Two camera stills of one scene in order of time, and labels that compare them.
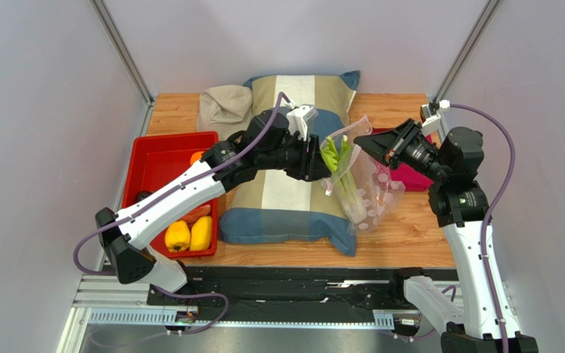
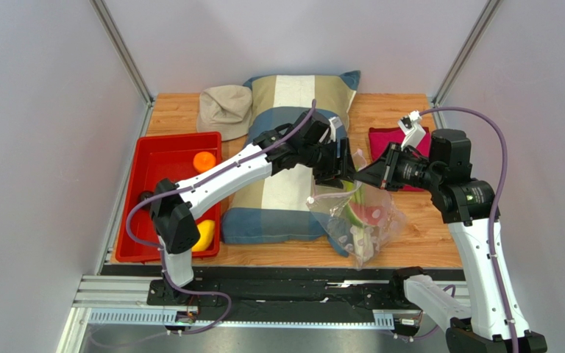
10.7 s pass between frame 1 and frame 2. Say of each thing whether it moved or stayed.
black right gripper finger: moved
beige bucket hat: stayed
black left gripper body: moved
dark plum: stayed
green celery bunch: moved
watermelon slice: moved
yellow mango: stayed
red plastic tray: stayed
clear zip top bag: moved
